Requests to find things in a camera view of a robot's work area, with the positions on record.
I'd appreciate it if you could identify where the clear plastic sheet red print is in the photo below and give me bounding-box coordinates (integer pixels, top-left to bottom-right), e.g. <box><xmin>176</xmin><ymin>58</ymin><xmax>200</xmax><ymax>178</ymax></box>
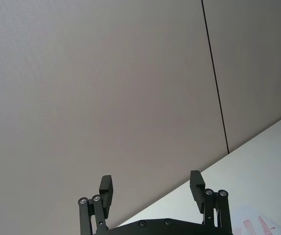
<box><xmin>231</xmin><ymin>203</ymin><xmax>281</xmax><ymax>235</ymax></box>

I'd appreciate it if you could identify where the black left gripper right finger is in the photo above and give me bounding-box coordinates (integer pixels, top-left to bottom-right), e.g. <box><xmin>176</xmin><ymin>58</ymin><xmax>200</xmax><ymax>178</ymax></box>
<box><xmin>190</xmin><ymin>170</ymin><xmax>232</xmax><ymax>234</ymax></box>

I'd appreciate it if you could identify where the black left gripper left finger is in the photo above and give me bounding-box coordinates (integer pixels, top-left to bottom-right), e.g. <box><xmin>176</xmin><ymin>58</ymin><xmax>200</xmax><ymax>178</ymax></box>
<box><xmin>77</xmin><ymin>174</ymin><xmax>113</xmax><ymax>235</ymax></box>

